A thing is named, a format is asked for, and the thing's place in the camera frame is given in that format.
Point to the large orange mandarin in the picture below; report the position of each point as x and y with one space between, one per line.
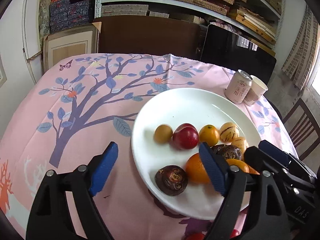
195 170

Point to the dark water chestnut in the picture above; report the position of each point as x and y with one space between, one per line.
227 151

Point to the dark purple passion fruit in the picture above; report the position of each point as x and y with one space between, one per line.
171 180

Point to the black glossy panel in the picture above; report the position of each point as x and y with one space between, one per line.
230 50

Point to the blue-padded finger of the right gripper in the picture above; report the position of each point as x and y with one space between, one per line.
275 151
258 160

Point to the striped yellow pepino melon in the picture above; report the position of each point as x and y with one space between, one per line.
228 132

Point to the dark brown cabinet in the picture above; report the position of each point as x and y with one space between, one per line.
150 35

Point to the framed picture board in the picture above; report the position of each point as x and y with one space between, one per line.
79 40

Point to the pink drink can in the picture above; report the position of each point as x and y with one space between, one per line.
238 87

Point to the white oval plate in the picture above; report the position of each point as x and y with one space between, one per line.
175 107

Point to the red cherry tomato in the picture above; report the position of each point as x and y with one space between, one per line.
195 236
234 233

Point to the small yellow-orange citrus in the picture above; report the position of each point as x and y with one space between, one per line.
209 134

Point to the large red plum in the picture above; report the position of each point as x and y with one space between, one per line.
185 137

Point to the pink deer-print tablecloth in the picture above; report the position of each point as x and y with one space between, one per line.
76 109

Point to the dark wooden chair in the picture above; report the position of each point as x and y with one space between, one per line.
303 128

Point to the white paper cup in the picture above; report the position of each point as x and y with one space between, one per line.
258 88

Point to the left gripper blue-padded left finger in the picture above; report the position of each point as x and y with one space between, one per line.
50 217

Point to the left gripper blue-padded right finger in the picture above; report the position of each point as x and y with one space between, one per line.
266 216

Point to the metal storage shelf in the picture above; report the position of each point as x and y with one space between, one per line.
190 0

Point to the small green-yellow kumquat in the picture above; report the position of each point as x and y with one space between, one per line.
163 134

